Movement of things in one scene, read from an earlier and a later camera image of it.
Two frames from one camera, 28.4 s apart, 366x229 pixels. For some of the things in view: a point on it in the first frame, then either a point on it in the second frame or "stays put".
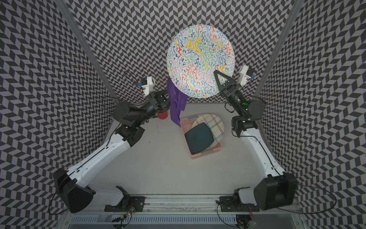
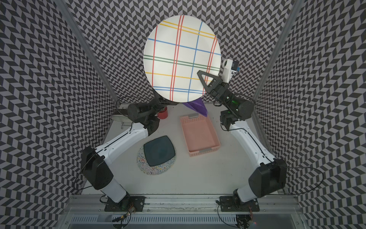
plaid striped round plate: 214,123 -> 177,48
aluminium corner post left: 101,73 stays put
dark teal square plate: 199,138 -> 159,150
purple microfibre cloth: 177,98 -> 198,105
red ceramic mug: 162,115 stays put
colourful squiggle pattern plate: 195,54 -> 157,169
